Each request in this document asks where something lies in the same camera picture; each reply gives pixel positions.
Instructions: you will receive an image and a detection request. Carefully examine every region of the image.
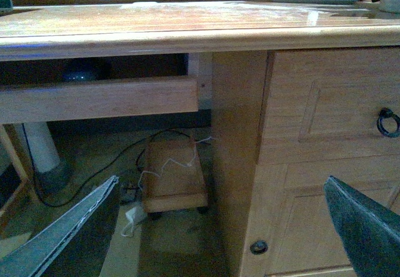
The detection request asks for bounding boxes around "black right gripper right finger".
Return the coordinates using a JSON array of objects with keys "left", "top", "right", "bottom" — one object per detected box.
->
[{"left": 323, "top": 176, "right": 399, "bottom": 276}]

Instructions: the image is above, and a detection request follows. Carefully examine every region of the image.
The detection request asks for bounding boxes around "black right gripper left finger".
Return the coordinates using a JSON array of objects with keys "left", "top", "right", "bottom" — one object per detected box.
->
[{"left": 1, "top": 176, "right": 120, "bottom": 276}]

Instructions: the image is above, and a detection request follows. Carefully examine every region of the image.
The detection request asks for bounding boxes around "white pipe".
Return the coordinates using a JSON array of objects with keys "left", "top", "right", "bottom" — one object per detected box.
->
[{"left": 24, "top": 122, "right": 61, "bottom": 173}]

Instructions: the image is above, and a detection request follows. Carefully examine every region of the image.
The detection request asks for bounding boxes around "black round door knob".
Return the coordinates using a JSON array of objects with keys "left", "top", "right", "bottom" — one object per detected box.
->
[{"left": 249, "top": 240, "right": 268, "bottom": 255}]

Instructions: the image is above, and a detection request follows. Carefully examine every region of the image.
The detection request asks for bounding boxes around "wooden rolling stand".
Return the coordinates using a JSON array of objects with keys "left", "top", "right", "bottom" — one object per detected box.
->
[{"left": 139, "top": 136, "right": 209, "bottom": 220}]

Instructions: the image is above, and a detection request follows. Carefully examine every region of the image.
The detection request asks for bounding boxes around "wooden desk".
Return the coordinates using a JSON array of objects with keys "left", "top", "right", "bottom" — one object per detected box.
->
[{"left": 1, "top": 1, "right": 399, "bottom": 276}]

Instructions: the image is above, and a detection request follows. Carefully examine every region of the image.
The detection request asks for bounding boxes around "wooden keyboard tray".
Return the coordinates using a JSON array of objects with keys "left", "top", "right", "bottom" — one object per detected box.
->
[{"left": 1, "top": 76, "right": 198, "bottom": 124}]

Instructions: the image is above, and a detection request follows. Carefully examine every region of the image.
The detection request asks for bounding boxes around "white cable on floor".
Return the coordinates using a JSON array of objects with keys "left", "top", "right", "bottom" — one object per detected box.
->
[{"left": 121, "top": 136, "right": 216, "bottom": 238}]

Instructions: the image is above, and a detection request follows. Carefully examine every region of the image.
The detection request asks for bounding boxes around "black ring drawer pull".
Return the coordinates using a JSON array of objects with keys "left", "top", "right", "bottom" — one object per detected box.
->
[{"left": 376, "top": 108, "right": 399, "bottom": 138}]

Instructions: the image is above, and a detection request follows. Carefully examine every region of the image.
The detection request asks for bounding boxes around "black floor cable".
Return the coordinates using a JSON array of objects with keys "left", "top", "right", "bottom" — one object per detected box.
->
[{"left": 21, "top": 123, "right": 194, "bottom": 208}]

